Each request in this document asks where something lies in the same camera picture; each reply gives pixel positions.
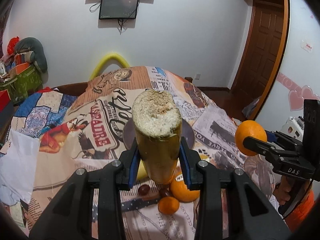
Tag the orange with sticker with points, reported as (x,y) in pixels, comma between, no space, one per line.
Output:
(180,191)

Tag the red box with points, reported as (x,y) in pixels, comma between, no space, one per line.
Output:
(4,99)

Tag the green patterned storage box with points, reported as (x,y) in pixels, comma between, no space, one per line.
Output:
(23,85)

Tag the blue patchwork quilt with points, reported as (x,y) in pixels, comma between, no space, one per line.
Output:
(41,112)

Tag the printed newspaper pattern tablecloth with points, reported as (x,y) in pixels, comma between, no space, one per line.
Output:
(33,170)

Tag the dark purple plate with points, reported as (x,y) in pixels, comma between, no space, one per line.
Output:
(129,134)

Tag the brown wooden door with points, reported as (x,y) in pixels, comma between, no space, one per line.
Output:
(260,55)

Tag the long yellow sugarcane piece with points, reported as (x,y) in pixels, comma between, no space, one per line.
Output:
(141,174)

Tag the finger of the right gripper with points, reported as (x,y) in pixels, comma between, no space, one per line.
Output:
(282,140)
(270,153)

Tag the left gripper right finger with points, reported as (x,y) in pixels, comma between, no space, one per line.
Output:
(250,214)

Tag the small wall monitor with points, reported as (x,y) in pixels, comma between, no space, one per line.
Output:
(118,9)

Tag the operator right hand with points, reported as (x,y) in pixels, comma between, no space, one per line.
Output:
(282,190)

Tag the grey plush toy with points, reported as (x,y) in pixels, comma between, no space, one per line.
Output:
(35,52)

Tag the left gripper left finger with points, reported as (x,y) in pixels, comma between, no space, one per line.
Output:
(69,213)

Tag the yellow foam chair back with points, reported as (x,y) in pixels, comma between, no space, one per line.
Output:
(106,60)

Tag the dark red date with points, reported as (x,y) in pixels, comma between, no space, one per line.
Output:
(143,190)
(164,192)

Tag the small mandarin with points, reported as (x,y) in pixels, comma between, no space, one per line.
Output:
(168,205)

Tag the cut sugarcane piece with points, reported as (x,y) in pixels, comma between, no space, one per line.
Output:
(158,129)

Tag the white plastic rack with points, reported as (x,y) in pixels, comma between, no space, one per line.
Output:
(294,127)

